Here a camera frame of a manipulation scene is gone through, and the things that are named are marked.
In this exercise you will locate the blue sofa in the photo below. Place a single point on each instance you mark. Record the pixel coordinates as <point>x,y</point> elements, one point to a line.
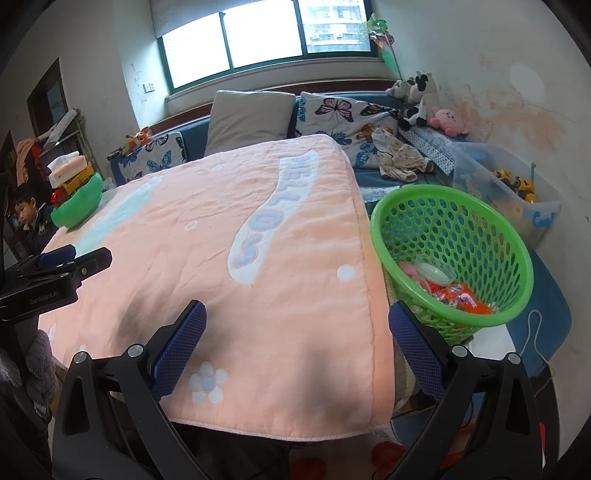
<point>195,133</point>

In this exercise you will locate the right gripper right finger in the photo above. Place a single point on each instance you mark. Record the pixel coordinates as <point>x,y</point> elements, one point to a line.
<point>485,424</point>

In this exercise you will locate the butterfly cushion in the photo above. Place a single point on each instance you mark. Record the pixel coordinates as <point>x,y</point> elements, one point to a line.
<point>160,153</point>
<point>349,122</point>

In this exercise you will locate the cow plush toy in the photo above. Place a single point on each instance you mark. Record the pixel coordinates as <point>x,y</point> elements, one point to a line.
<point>419,96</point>

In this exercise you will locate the orange wafer snack wrapper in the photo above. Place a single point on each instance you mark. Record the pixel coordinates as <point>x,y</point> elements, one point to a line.
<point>461,297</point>

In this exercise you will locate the green bowl with boxes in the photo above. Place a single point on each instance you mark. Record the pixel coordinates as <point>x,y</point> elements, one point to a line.
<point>76,190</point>

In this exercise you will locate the clear pudding cup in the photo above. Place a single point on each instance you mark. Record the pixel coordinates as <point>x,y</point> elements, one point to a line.
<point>435,270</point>

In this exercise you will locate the pink quilted table cover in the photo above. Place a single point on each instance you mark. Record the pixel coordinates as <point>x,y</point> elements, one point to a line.
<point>274,239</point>

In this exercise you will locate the pink plush toy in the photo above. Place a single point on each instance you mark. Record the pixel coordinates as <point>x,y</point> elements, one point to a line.
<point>448,122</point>

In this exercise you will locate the beige crumpled clothes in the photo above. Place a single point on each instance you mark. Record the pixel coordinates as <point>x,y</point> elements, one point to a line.
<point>398,160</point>

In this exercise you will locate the fox plush toy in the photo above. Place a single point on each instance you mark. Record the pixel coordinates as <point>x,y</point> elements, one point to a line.
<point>139,139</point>

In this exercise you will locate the yellow toy truck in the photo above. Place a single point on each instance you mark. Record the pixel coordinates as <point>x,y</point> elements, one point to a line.
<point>523,187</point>

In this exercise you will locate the patterned grey cloth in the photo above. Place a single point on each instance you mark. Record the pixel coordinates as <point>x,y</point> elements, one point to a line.
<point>431,144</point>

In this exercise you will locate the pink strawberry snack bag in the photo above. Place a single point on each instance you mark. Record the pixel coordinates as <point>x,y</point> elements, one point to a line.
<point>412,273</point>

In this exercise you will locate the green plastic basket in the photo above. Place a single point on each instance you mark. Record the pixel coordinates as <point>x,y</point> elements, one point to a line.
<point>464,236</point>

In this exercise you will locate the butterfly cushion right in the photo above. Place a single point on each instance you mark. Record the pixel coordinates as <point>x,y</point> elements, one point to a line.
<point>349,122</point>

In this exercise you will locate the grey gloved left hand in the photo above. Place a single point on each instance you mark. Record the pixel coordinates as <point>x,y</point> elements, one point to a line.
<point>41,385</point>

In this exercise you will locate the clear toy storage box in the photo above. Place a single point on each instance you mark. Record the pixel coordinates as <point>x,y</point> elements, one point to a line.
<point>473,174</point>

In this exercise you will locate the butterfly cushion left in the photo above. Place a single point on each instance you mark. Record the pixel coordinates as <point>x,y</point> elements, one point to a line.
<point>160,153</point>

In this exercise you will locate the colourful pinwheel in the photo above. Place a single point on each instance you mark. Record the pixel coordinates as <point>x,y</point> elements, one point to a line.
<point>380,35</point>

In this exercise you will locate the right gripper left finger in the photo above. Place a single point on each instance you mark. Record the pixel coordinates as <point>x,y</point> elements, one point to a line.
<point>110,424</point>

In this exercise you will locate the window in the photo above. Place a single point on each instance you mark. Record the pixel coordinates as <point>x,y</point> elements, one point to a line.
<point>205,40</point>

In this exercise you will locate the child in background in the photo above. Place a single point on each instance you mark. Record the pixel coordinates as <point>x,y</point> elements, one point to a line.
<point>35,216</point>

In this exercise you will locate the grey pillow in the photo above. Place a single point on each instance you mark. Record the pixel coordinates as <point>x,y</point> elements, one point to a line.
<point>240,119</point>

